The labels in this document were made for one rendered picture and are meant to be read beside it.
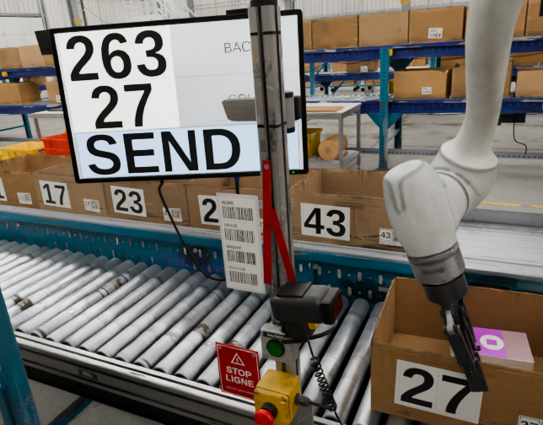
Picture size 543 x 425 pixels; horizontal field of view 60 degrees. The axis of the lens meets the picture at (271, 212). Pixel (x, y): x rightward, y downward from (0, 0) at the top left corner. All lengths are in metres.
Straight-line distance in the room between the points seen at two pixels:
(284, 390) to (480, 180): 0.53
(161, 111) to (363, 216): 0.73
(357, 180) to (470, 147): 0.86
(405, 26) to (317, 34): 1.05
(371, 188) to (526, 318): 0.71
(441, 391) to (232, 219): 0.53
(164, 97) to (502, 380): 0.82
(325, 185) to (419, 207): 0.98
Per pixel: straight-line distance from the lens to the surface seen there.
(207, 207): 1.66
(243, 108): 0.91
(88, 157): 1.03
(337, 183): 1.74
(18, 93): 9.27
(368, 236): 1.46
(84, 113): 1.02
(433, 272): 0.85
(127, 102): 0.98
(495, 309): 1.26
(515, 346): 1.21
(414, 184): 0.80
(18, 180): 2.32
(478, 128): 0.89
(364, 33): 6.01
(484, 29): 0.71
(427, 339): 1.30
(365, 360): 1.24
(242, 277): 0.91
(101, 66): 1.00
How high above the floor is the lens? 1.50
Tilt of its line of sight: 20 degrees down
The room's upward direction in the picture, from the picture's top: 4 degrees counter-clockwise
